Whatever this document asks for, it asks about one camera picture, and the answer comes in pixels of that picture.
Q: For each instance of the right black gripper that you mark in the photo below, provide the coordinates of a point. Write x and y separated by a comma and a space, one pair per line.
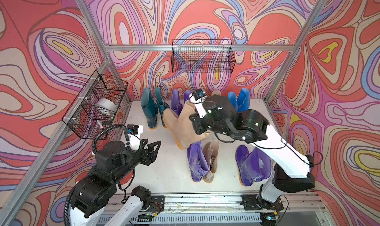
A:
197, 121

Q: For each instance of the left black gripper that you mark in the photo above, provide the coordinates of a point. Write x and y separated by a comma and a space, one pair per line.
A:
150, 148

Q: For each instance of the blue boot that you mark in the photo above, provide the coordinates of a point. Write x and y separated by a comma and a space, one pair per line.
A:
243, 100
233, 99

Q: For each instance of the beige boot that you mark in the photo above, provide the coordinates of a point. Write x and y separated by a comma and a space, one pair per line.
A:
181, 127
216, 92
211, 151

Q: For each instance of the teal boot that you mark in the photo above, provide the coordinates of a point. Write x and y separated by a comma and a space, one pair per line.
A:
149, 108
161, 104

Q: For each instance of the dark purple boot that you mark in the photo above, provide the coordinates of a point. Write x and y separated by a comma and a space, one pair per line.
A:
187, 94
176, 105

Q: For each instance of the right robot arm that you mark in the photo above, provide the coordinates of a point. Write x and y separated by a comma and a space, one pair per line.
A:
291, 171

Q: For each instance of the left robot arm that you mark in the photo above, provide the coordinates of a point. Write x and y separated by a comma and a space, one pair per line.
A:
113, 163

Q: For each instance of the red cup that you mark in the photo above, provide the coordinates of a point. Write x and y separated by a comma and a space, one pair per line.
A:
127, 179

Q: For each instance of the white tape roll in basket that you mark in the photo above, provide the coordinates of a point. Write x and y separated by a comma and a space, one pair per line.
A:
106, 106

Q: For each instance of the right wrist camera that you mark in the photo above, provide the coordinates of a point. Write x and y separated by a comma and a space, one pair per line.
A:
197, 98

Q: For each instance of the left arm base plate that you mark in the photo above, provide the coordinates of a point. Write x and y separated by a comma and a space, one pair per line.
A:
155, 205

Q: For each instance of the black wire basket left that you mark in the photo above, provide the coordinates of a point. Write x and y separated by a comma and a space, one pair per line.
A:
82, 116

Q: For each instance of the black wire basket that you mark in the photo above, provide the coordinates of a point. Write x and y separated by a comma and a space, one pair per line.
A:
203, 56
82, 116

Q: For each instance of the black wire basket back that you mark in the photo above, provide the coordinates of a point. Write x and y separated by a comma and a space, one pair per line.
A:
203, 56

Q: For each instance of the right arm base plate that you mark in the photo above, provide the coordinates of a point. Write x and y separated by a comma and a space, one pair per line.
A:
254, 202

